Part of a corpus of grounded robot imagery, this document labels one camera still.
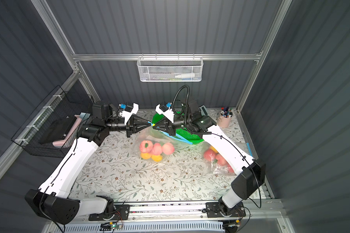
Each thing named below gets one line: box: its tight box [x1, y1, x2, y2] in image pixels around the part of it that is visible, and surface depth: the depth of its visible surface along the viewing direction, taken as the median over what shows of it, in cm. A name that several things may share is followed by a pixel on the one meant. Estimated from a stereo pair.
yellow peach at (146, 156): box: [140, 152, 153, 160], surface depth 84 cm
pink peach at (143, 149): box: [139, 140, 154, 153], surface depth 79 cm
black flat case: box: [39, 116, 78, 145], surface depth 69 cm
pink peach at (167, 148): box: [161, 142, 175, 155], surface depth 82 cm
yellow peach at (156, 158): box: [151, 154, 163, 163], surface depth 88 cm
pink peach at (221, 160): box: [214, 152, 232, 170], surface depth 87 cm
